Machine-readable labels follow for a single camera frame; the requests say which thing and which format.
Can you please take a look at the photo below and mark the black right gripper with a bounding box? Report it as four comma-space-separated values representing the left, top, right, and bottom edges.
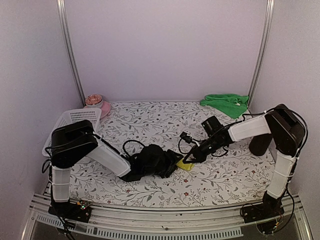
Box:
183, 135, 224, 164

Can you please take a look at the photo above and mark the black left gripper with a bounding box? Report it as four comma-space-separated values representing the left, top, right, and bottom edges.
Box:
143, 150, 184, 179

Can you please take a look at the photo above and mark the yellow-green crocodile towel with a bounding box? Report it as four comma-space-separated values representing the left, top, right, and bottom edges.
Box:
176, 160, 195, 171

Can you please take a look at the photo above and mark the green microfiber towel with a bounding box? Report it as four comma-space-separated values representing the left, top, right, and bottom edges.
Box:
199, 93, 249, 119

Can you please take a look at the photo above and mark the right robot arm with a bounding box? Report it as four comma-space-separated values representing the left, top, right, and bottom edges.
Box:
180, 104, 309, 218

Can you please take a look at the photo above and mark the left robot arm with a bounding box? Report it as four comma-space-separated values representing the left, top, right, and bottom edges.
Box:
44, 120, 183, 217

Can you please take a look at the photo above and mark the floral patterned table mat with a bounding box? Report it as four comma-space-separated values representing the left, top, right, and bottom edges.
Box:
69, 102, 275, 208

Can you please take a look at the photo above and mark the dark brown cylinder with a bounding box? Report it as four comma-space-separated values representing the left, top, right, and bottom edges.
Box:
249, 134, 273, 157

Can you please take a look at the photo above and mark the pink plate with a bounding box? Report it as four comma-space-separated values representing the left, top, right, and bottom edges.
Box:
84, 100, 111, 120

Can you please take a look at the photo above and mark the white plastic basket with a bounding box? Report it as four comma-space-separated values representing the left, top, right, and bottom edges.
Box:
42, 108, 102, 157

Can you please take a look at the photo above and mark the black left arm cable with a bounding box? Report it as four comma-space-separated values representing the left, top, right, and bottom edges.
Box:
121, 139, 146, 161

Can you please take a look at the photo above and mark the aluminium front rail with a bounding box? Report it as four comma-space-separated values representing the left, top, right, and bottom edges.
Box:
21, 194, 313, 240

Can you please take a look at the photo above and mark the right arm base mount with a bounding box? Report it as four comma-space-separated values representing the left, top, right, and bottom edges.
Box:
239, 200, 285, 223

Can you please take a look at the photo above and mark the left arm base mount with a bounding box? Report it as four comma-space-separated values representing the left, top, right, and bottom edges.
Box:
48, 186, 92, 223

